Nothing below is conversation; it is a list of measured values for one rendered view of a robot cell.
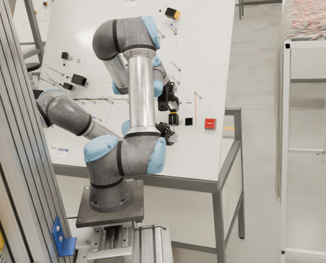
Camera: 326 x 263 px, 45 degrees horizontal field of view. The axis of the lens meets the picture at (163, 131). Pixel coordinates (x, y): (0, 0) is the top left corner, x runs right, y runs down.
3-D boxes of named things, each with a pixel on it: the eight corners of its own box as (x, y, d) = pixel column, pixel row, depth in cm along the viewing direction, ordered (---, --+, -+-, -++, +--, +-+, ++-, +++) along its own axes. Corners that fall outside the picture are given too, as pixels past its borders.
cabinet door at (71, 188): (126, 233, 236) (116, 178, 219) (52, 220, 256) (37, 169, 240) (128, 231, 238) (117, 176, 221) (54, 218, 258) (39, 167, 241)
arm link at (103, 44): (80, 45, 130) (115, 102, 176) (112, 42, 128) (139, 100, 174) (81, 15, 133) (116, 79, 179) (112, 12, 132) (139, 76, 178)
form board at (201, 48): (27, 160, 237) (25, 160, 236) (54, 3, 252) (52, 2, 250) (218, 181, 194) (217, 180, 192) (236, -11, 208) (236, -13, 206)
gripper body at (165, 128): (176, 132, 188) (160, 129, 179) (166, 146, 191) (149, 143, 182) (167, 123, 193) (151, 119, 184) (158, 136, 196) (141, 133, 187)
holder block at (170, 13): (164, 11, 219) (159, 3, 211) (182, 16, 215) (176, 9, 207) (161, 19, 219) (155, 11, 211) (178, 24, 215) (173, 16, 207)
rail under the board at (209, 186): (217, 193, 194) (217, 182, 191) (27, 171, 238) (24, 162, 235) (220, 188, 199) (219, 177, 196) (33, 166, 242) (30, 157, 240)
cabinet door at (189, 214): (215, 249, 215) (211, 189, 199) (126, 234, 236) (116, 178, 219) (217, 246, 217) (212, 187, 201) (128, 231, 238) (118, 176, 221)
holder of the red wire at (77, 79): (74, 76, 234) (64, 70, 224) (93, 81, 228) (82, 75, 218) (72, 84, 233) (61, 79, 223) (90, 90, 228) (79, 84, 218)
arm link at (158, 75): (139, 100, 172) (140, 82, 179) (164, 98, 171) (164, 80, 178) (135, 87, 166) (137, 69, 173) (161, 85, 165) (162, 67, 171)
